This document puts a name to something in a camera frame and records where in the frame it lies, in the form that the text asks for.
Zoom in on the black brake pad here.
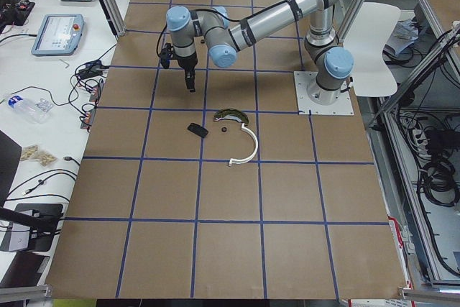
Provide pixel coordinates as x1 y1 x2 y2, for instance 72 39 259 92
187 122 208 138

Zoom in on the green brake shoe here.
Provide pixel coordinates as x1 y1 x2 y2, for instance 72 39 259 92
213 108 249 125

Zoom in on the white curved plastic part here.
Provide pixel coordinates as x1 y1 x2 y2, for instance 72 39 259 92
228 122 259 168

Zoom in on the blue teach pendant near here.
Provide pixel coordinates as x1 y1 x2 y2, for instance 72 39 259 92
31 14 85 56

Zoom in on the plastic water bottle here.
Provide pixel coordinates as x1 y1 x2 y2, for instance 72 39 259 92
7 95 48 124

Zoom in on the white plastic chair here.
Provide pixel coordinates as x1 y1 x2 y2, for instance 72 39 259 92
344 2 400 97

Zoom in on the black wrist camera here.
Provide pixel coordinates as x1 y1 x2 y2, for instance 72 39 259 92
159 42 175 69

